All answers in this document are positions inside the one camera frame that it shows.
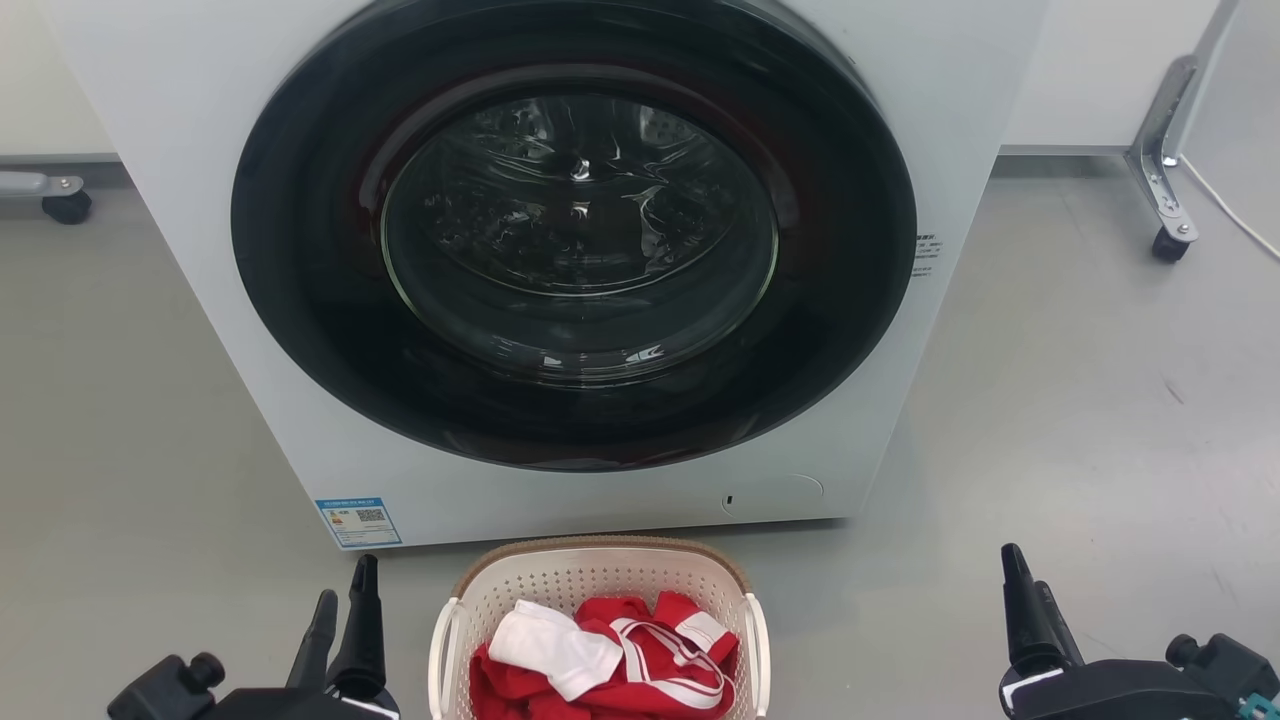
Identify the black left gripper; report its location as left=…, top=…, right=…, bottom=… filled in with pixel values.
left=200, top=554, right=402, bottom=720

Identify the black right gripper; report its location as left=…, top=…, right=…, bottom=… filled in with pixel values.
left=999, top=543, right=1242, bottom=720

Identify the cream perforated laundry basket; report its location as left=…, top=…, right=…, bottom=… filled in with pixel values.
left=428, top=536, right=772, bottom=720

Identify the blue energy label sticker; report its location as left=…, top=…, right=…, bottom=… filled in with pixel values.
left=315, top=497, right=403, bottom=550

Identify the red garment with white stripes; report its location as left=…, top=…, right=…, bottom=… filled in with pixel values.
left=468, top=591, right=742, bottom=720

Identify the white cloth garment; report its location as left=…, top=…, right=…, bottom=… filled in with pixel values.
left=488, top=599, right=625, bottom=702

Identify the black round washer door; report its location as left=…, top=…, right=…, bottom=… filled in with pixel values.
left=230, top=0, right=918, bottom=473

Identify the white front-load washing machine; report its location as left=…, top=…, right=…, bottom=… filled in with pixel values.
left=40, top=0, right=1051, bottom=550

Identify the grey leg with black caster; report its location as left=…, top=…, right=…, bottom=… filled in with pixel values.
left=0, top=171, right=94, bottom=226

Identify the white partition panel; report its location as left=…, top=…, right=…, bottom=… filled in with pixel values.
left=1180, top=0, right=1280, bottom=246

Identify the white cable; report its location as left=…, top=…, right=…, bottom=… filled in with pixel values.
left=1179, top=155, right=1280, bottom=262

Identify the grey bracket frame with caster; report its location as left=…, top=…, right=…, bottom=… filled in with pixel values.
left=1124, top=54, right=1200, bottom=265

